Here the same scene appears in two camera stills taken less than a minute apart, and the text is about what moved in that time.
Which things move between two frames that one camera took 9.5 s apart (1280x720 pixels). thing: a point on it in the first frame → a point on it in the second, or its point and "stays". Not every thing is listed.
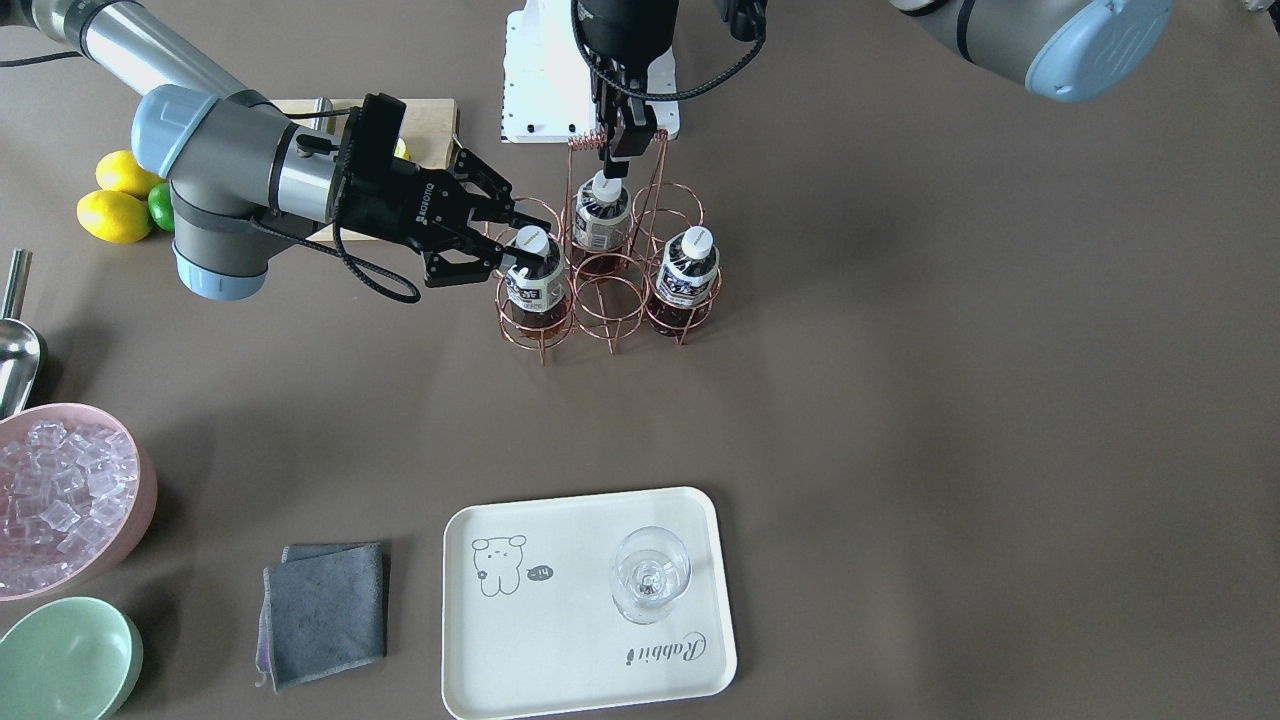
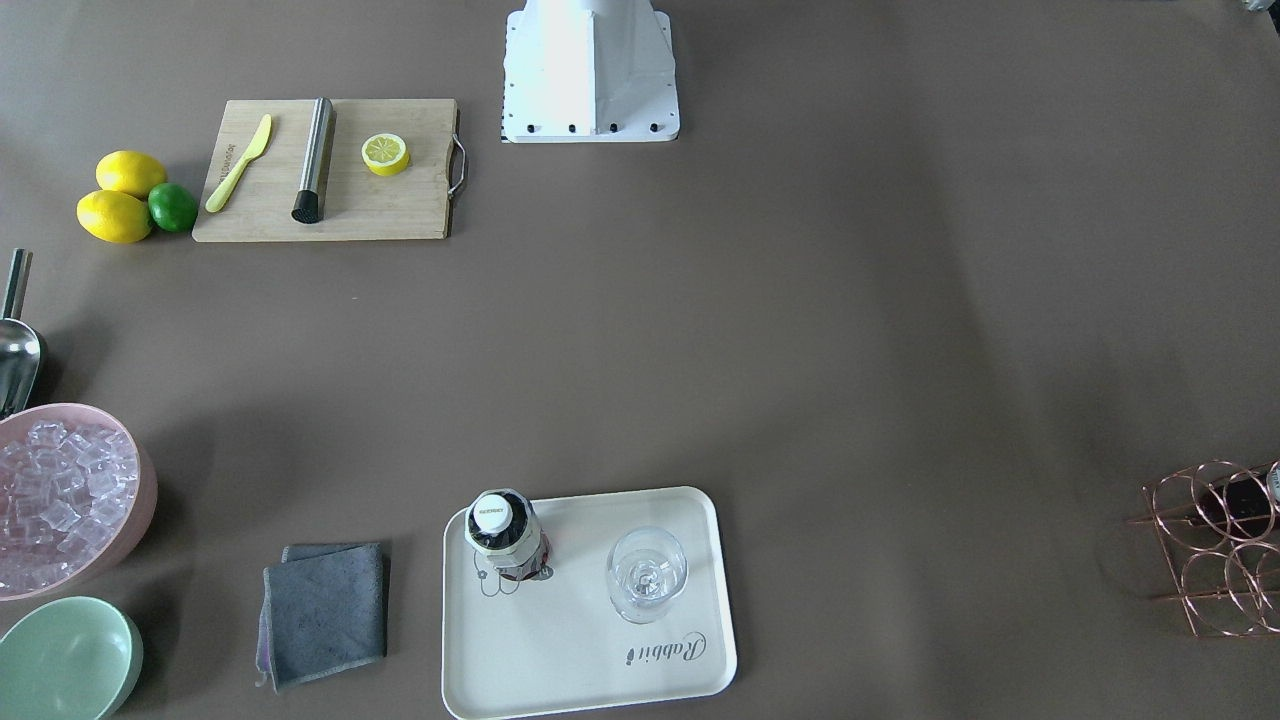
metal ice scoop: (20, 347) stays
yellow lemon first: (119, 171) stays
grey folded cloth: (323, 610) stays
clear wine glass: (652, 567) stays
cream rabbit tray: (528, 619) stays
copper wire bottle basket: (615, 249) → (1221, 525)
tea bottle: (602, 212) → (1241, 504)
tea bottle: (535, 290) → (502, 525)
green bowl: (69, 658) stays
